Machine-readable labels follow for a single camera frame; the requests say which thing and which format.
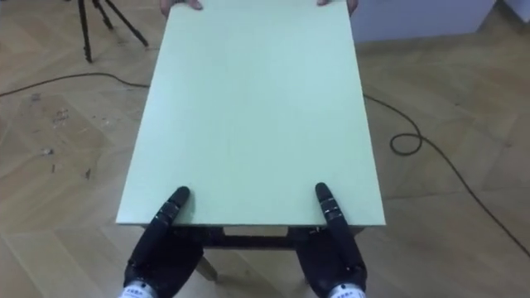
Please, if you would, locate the black tripod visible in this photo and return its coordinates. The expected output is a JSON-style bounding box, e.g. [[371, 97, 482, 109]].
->
[[65, 0, 150, 65]]

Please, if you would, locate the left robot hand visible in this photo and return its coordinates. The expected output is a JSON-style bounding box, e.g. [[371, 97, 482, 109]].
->
[[123, 185, 207, 298]]

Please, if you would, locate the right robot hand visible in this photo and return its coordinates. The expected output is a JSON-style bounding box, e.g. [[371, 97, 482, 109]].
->
[[294, 182, 369, 298]]

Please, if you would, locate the pale green table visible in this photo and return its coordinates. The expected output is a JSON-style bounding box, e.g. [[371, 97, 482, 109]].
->
[[115, 0, 387, 283]]

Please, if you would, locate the black floor cable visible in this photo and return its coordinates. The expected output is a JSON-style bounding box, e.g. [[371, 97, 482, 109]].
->
[[0, 72, 530, 258]]

